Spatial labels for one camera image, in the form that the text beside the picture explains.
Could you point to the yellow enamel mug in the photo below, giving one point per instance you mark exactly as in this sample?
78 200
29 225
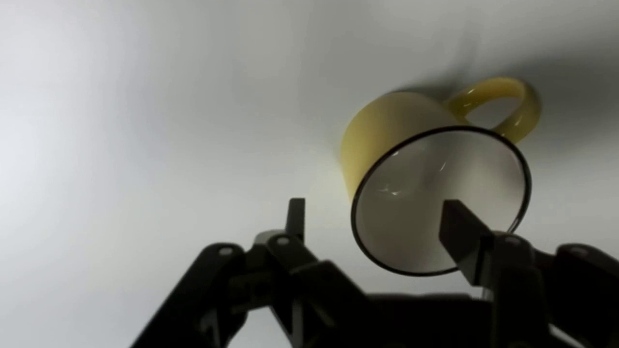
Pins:
387 128

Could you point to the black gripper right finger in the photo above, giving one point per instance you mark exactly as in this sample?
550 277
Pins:
523 291

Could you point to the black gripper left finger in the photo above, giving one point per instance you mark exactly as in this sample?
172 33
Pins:
296 296

